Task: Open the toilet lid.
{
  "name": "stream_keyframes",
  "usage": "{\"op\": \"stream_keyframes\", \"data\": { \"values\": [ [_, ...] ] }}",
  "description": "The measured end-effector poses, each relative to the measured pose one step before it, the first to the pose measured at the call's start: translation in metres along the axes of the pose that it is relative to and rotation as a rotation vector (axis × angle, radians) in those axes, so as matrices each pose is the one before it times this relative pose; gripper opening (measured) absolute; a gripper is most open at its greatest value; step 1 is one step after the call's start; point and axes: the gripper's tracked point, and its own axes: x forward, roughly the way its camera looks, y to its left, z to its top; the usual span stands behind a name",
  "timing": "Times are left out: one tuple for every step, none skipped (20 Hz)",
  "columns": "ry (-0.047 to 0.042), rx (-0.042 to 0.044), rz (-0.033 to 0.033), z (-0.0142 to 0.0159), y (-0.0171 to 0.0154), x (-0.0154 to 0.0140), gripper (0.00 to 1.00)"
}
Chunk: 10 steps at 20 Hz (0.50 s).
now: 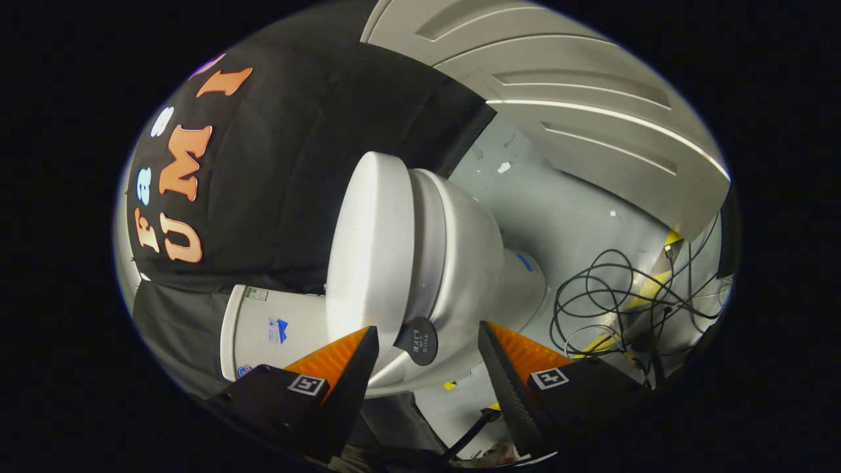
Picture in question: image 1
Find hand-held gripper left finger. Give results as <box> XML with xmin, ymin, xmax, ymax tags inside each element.
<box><xmin>205</xmin><ymin>326</ymin><xmax>380</xmax><ymax>464</ymax></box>

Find tangled black cables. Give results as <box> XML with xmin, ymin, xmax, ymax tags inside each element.
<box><xmin>551</xmin><ymin>210</ymin><xmax>734</xmax><ymax>378</ymax></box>

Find white toilet lid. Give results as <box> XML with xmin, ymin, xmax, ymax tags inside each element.
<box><xmin>326</xmin><ymin>152</ymin><xmax>440</xmax><ymax>378</ymax></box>

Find white ceramic toilet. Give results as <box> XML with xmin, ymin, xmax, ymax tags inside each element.
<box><xmin>220</xmin><ymin>169</ymin><xmax>547</xmax><ymax>399</ymax></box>

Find white cabinet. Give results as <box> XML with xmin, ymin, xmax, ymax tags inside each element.
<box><xmin>360</xmin><ymin>0</ymin><xmax>731</xmax><ymax>241</ymax></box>

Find black backdrop cloth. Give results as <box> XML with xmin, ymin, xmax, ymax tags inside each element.
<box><xmin>125</xmin><ymin>0</ymin><xmax>497</xmax><ymax>401</ymax></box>

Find yellow floor tape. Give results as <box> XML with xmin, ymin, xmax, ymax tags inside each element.
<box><xmin>578</xmin><ymin>227</ymin><xmax>685</xmax><ymax>359</ymax></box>

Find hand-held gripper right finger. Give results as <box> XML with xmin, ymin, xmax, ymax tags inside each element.
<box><xmin>478</xmin><ymin>321</ymin><xmax>658</xmax><ymax>461</ymax></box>

